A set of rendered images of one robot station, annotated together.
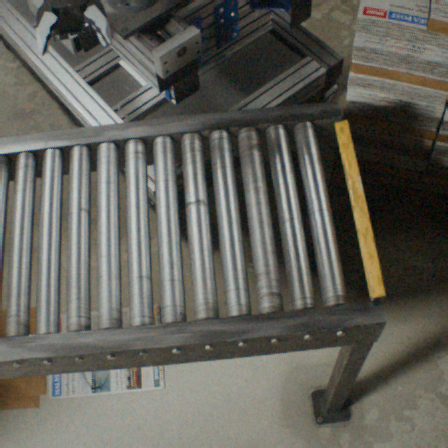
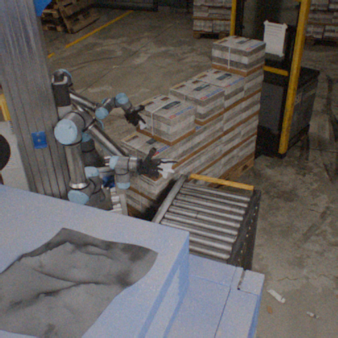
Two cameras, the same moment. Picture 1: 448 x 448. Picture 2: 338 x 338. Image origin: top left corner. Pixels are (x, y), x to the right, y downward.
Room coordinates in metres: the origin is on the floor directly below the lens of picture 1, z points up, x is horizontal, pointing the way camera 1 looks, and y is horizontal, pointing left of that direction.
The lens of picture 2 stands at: (0.12, 1.84, 2.42)
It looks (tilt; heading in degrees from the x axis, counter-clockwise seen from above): 35 degrees down; 295
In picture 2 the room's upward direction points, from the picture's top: 2 degrees counter-clockwise
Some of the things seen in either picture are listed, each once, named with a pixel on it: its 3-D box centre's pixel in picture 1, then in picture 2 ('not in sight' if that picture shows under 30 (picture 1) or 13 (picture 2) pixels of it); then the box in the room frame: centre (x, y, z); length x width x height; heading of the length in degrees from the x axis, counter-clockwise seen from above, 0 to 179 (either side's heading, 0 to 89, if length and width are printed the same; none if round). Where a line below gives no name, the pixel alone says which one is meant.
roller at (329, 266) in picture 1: (319, 211); (216, 192); (0.70, -0.19, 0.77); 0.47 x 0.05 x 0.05; 1
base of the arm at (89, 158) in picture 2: not in sight; (88, 152); (1.67, -0.19, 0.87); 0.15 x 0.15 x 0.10
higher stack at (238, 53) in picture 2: not in sight; (234, 109); (0.97, -1.66, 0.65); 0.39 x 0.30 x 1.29; 161
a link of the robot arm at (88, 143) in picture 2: not in sight; (86, 138); (1.67, -0.20, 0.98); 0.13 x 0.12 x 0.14; 97
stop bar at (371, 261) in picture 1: (359, 204); (221, 181); (0.69, -0.27, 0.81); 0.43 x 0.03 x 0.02; 1
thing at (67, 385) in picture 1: (104, 351); not in sight; (0.68, 0.43, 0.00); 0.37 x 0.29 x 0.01; 91
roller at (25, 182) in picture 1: (21, 242); not in sight; (0.68, 0.46, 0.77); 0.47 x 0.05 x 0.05; 1
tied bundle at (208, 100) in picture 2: not in sight; (196, 101); (1.17, -1.10, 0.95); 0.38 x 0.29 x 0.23; 160
